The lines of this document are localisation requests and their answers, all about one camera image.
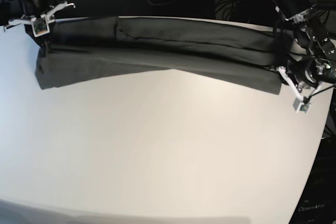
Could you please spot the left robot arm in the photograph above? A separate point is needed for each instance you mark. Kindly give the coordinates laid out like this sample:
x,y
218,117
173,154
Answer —
x,y
309,32

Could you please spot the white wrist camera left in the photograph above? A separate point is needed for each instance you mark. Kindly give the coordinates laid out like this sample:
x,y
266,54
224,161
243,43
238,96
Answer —
x,y
301,106

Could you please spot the black OpenArm box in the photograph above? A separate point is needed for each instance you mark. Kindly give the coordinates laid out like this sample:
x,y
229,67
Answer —
x,y
317,202

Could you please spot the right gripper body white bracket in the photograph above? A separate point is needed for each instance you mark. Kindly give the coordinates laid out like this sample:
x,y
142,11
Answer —
x,y
37,9

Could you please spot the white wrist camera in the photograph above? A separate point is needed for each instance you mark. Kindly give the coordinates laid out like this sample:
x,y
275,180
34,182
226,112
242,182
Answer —
x,y
40,27
301,106

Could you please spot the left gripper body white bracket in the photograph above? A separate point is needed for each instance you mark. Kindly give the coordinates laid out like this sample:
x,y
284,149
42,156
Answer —
x,y
308,78

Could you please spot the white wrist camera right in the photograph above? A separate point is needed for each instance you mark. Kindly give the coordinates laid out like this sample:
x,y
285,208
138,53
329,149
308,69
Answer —
x,y
40,27

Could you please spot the grey T-shirt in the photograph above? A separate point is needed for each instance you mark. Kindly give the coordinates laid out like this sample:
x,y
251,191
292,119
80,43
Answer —
x,y
80,50

